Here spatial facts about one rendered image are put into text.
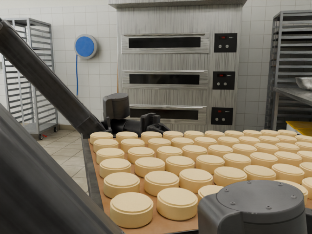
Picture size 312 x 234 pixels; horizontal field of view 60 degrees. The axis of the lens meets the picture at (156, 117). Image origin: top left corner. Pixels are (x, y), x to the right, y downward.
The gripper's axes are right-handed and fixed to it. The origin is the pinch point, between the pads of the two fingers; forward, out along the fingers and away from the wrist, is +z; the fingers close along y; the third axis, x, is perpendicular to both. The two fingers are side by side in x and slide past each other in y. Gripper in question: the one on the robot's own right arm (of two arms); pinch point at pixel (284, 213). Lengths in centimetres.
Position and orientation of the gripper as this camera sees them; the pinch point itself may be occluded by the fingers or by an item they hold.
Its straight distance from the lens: 40.5
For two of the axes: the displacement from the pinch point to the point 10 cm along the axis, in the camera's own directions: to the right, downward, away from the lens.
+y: 0.3, -9.8, -1.8
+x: -8.8, -1.1, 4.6
